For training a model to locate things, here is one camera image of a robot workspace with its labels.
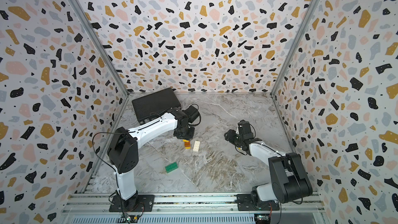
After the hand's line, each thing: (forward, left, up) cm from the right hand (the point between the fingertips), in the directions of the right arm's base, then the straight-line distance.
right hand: (227, 135), depth 92 cm
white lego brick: (-5, +18, -4) cm, 19 cm away
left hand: (-4, +21, +4) cm, 22 cm away
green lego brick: (-18, +31, -4) cm, 36 cm away
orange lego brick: (-5, +23, -2) cm, 24 cm away
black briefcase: (+24, +53, -1) cm, 58 cm away
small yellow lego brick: (-9, +23, +9) cm, 26 cm away
